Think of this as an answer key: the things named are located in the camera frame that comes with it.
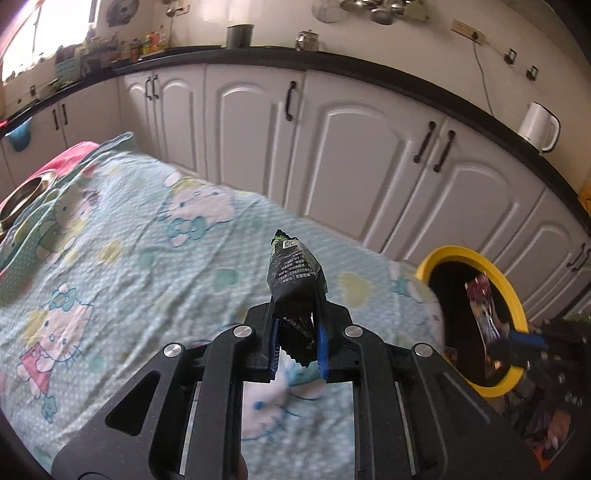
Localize steel bowl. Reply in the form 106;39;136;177
0;171;54;230

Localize dark steel pot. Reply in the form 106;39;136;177
226;24;256;48

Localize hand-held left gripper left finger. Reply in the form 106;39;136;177
53;302;281;480

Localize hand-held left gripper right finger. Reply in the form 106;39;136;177
314;300;543;480

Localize black green snack packet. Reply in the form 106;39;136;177
267;229;328;367

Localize cartoon printed blanket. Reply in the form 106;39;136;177
0;131;446;480

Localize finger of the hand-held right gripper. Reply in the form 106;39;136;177
488;344;568;384
508;318;591;349

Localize red purple snack wrapper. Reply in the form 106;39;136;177
465;273;511;347

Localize wall power socket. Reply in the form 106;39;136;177
451;19;484;45

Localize white kitchen cabinet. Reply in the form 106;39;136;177
0;62;591;324

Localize grey power cable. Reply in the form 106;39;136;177
473;41;498;117

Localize hanging steel utensils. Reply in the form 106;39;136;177
311;0;428;26

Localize round wall exhaust fan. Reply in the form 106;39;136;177
107;0;139;26

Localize white electric kettle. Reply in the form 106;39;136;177
518;102;561;154

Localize blue hanging cloth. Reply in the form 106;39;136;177
6;117;33;152

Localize row of bottles and jars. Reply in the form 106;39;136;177
54;25;169;77

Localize yellow round trash bin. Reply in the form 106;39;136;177
416;246;529;398

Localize pink cloth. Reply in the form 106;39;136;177
21;141;100;185

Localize bright window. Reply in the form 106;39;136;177
0;0;100;86

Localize black kitchen countertop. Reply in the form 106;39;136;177
0;44;591;213

